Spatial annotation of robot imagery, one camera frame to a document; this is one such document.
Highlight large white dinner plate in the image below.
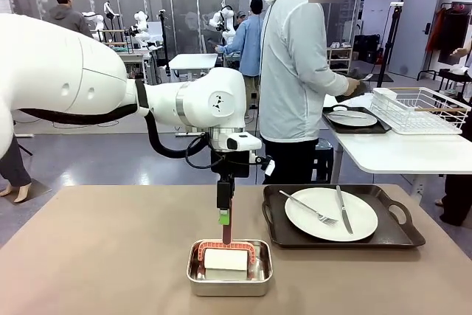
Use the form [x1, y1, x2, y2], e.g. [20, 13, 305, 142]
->
[284, 187, 379, 243]

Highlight person in dark trousers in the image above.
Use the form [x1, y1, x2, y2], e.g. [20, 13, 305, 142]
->
[438, 46, 472, 227]

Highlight dark brown serving tray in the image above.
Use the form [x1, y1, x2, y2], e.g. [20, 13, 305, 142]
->
[261, 184, 427, 249]

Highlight black leaning pole stand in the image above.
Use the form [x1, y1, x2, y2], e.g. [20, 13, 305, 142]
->
[368, 2, 406, 89]

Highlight white side table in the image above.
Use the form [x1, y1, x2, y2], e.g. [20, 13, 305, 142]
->
[322, 92, 472, 198]

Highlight silver table knife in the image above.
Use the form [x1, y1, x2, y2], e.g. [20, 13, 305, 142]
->
[335, 184, 354, 235]

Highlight stainless steel rectangular tray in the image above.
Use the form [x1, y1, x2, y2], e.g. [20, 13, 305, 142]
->
[186, 239, 274, 297]

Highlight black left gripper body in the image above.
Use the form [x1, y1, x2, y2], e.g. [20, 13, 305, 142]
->
[210, 149, 251, 182]

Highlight black tripod stand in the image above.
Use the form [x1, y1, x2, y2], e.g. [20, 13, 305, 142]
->
[157, 8, 173, 77]

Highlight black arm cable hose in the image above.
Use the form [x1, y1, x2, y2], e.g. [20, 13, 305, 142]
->
[16, 78, 218, 171]

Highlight black serving tray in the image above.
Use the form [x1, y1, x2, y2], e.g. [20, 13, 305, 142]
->
[322, 106, 392, 135]

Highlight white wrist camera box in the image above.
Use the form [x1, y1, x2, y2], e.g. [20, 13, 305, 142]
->
[226, 132, 263, 153]

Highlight person in blue shirt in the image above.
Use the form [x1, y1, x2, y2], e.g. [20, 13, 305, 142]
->
[215, 0, 265, 117]

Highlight grey door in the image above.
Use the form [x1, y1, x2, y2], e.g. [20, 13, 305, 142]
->
[389, 0, 443, 80]

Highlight person's right forearm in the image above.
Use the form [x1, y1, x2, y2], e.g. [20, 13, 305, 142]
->
[309, 66, 351, 97]

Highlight white background table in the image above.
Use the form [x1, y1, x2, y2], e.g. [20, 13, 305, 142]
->
[168, 52, 219, 83]

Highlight black plastic crate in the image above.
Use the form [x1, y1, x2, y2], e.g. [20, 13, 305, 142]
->
[310, 138, 336, 184]

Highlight white wire dish rack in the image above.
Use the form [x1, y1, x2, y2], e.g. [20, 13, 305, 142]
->
[369, 86, 472, 136]

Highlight person's left hand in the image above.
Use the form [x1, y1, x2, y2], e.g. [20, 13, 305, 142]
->
[349, 66, 373, 80]

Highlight person in white jacket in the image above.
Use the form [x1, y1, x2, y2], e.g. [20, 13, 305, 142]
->
[259, 0, 373, 185]

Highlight pale grey plate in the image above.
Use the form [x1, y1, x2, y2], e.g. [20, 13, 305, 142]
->
[327, 109, 378, 128]

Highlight low shoe shelf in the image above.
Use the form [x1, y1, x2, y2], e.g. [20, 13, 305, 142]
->
[326, 40, 355, 75]

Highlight silver fork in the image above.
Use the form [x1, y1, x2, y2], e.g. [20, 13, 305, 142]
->
[279, 190, 339, 226]

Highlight person's right hand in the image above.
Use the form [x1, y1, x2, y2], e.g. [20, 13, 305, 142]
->
[347, 77, 371, 97]

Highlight black storage boxes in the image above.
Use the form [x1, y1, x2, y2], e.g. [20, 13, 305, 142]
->
[353, 32, 383, 64]

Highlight man in grey hoodie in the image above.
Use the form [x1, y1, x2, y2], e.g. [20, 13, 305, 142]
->
[44, 0, 95, 40]

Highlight clothes rack with dark garments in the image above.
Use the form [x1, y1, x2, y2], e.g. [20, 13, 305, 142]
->
[417, 0, 472, 82]

